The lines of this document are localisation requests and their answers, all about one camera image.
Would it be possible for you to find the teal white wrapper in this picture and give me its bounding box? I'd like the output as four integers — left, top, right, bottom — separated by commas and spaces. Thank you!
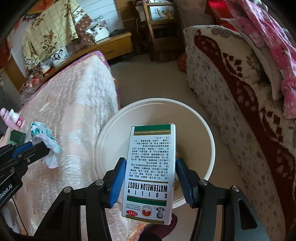
30, 121, 63, 169

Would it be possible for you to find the pink thermos bottle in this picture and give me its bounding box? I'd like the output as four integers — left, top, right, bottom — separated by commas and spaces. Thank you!
1, 108, 16, 129

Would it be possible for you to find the dark green sachet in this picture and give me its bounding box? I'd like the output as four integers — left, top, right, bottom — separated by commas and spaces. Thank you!
9, 130, 26, 145

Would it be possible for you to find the wooden tv cabinet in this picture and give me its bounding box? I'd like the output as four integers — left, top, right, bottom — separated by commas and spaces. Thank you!
19, 31, 134, 91

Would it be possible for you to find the floral yellow blanket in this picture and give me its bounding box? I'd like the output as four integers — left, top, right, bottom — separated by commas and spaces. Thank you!
21, 0, 93, 68

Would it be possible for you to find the framed couple photo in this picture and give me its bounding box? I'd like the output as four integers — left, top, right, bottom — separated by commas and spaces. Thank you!
51, 47, 69, 67

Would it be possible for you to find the watermelon frost medicine box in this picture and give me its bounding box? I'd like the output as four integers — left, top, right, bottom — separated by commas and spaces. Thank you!
122, 123, 176, 225

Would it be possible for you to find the pink pajamas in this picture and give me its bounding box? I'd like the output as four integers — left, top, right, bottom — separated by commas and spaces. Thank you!
226, 1, 295, 119

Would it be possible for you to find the white trash bucket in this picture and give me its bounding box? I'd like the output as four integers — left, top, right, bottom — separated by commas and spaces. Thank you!
94, 97, 216, 209

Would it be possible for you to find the red bag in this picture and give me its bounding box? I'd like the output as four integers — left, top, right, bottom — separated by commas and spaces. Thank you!
205, 1, 236, 32

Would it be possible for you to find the white pill bottle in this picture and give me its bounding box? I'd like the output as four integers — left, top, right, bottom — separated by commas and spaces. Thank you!
9, 109, 25, 129

